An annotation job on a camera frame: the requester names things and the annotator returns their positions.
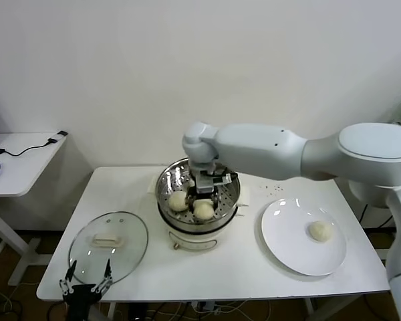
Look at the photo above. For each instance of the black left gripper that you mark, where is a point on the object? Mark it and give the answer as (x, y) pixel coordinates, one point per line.
(82, 297)

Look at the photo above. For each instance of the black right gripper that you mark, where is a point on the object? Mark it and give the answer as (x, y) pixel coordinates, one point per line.
(206, 192)

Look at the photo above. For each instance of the white steamed baozi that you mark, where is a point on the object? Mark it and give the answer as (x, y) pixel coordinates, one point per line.
(203, 212)
(321, 231)
(177, 202)

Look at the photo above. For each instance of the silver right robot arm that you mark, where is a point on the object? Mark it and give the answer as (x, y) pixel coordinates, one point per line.
(287, 154)

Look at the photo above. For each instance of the perforated steel steamer basket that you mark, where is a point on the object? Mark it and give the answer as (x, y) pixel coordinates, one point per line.
(165, 182)

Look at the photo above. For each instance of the white electric cooker base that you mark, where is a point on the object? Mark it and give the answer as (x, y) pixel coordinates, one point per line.
(194, 240)

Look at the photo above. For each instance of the scattered dark crumbs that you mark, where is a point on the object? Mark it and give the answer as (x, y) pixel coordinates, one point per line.
(275, 189)

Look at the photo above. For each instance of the white round plate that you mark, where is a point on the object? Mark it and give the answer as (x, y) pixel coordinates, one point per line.
(280, 227)

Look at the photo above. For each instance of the white power strip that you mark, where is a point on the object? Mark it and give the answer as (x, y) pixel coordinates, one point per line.
(205, 307)

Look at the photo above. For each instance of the white side table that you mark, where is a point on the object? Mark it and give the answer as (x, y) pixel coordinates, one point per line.
(20, 174)

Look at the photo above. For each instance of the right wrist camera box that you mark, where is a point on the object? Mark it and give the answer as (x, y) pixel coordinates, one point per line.
(205, 182)

